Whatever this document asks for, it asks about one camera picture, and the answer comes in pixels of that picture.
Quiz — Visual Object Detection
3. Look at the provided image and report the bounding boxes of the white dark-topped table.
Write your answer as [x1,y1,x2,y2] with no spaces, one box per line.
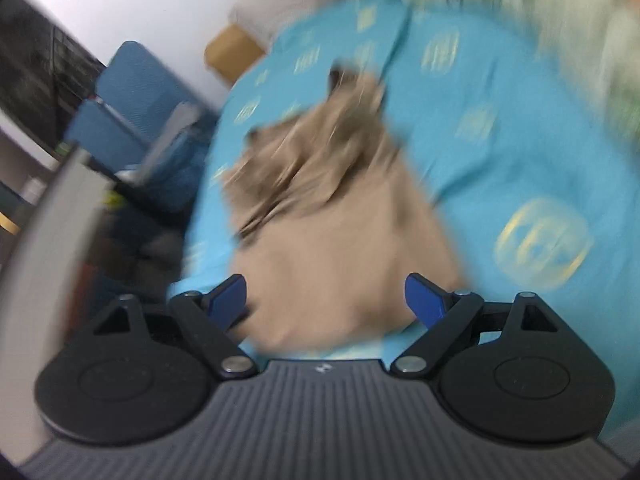
[0,147,117,461]

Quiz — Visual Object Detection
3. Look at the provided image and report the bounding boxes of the blue covered dining chair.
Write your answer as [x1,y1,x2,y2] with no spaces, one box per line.
[65,100,192,261]
[95,41,222,211]

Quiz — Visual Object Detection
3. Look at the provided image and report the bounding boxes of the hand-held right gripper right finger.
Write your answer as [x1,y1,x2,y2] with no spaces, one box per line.
[390,273,560,379]

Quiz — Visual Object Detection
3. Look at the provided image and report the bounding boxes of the dark barred window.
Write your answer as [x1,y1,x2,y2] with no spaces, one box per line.
[0,0,108,147]

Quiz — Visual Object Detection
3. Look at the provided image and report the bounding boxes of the blue smiley print bedsheet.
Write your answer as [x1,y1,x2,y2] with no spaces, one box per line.
[167,0,640,461]

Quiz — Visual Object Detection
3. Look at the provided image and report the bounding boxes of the tan t-shirt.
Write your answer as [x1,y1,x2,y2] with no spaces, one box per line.
[220,60,467,357]

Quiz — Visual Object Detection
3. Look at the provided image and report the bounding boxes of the mustard yellow cushion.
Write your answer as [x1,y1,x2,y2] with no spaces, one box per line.
[204,25,267,87]

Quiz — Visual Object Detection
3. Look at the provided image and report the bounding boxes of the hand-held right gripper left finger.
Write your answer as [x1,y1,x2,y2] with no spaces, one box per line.
[92,274,258,379]

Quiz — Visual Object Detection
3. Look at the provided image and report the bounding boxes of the grey folded cloth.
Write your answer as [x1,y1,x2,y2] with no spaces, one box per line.
[134,101,202,182]

